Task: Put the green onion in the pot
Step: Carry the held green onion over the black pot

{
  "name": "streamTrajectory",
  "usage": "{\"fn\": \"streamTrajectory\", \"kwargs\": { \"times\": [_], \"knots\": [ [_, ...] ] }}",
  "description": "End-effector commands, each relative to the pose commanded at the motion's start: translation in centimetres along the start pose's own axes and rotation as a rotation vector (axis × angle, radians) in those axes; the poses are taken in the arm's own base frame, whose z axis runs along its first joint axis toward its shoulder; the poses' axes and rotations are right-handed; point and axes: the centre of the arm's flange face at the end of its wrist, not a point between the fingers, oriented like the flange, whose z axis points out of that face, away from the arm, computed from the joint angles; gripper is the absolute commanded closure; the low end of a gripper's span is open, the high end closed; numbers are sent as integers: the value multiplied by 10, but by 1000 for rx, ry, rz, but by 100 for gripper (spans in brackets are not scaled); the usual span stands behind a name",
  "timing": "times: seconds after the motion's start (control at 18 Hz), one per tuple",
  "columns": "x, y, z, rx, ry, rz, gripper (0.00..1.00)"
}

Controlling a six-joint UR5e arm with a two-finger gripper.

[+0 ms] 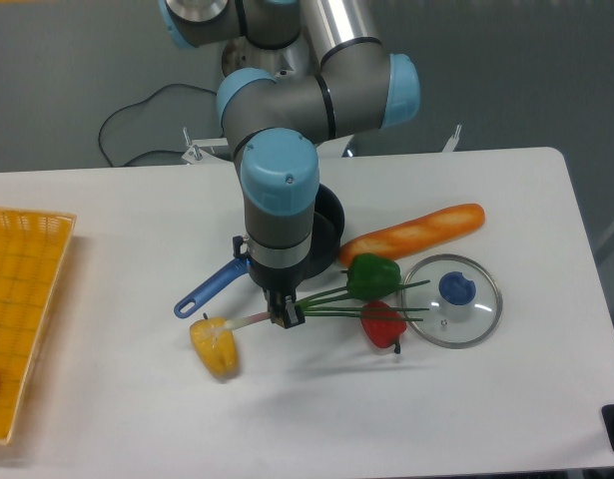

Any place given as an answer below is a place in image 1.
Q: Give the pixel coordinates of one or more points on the metal table clamp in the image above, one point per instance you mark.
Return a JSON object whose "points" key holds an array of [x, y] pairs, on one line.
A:
{"points": [[453, 141], [203, 151]]}

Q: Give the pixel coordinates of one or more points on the red bell pepper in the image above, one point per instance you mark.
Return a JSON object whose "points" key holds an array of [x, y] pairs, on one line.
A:
{"points": [[383, 325]]}

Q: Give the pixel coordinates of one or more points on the yellow bell pepper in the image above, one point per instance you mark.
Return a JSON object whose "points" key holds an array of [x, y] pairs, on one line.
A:
{"points": [[215, 346]]}

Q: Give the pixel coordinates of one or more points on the black pot blue handle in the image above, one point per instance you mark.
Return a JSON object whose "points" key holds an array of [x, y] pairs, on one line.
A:
{"points": [[327, 227]]}

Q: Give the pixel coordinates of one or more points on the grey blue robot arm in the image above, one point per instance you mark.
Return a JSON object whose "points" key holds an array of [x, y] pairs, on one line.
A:
{"points": [[273, 125]]}

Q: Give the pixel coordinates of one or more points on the yellow woven basket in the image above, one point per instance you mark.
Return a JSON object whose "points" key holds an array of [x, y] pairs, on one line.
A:
{"points": [[33, 245]]}

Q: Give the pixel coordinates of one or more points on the green onion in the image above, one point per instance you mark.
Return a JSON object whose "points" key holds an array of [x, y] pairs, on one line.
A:
{"points": [[333, 303]]}

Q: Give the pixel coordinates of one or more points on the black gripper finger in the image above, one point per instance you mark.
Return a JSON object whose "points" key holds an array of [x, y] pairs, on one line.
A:
{"points": [[276, 307], [292, 314]]}

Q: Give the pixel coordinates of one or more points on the orange baguette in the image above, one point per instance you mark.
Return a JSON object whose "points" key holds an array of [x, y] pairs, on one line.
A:
{"points": [[416, 235]]}

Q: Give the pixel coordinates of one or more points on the glass lid blue knob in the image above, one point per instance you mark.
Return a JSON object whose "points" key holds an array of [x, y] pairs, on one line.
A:
{"points": [[451, 301]]}

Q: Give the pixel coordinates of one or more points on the right metal table clamp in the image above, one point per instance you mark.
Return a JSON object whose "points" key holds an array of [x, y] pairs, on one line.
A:
{"points": [[453, 141]]}

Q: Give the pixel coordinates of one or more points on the green bell pepper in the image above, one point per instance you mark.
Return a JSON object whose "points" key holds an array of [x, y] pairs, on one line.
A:
{"points": [[371, 277]]}

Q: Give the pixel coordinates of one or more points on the left metal table clamp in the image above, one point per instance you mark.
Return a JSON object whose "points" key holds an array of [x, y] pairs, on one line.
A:
{"points": [[203, 151]]}

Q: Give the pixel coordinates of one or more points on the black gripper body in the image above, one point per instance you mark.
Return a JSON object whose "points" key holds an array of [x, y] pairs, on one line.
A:
{"points": [[281, 281]]}

